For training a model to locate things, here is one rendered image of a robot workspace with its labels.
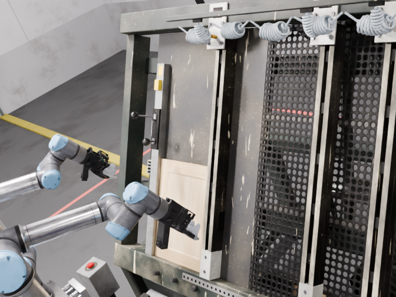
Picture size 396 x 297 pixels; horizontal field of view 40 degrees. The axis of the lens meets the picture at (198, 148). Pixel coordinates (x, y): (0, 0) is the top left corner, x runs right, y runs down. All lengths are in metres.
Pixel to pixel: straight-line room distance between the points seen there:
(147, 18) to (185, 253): 1.14
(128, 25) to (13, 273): 1.51
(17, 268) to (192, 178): 1.06
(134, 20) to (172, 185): 0.84
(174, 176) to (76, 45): 7.51
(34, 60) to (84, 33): 1.04
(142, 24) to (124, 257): 1.19
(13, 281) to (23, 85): 8.00
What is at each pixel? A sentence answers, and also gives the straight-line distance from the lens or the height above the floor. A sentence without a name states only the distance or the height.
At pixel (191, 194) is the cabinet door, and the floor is 1.18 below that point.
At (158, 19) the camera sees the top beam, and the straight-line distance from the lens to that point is 2.64.
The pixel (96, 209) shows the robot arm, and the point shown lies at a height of 1.58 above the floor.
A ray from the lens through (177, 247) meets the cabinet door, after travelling 2.63.
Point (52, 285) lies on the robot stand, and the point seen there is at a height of 1.04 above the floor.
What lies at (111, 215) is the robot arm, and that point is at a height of 1.57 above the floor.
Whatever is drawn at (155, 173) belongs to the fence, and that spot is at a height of 1.25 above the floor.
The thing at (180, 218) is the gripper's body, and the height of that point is 1.45.
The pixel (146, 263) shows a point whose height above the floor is 0.87.
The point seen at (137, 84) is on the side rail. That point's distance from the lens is 2.85.
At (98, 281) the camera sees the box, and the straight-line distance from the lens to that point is 2.83.
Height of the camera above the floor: 2.46
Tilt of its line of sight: 26 degrees down
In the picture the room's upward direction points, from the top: 21 degrees counter-clockwise
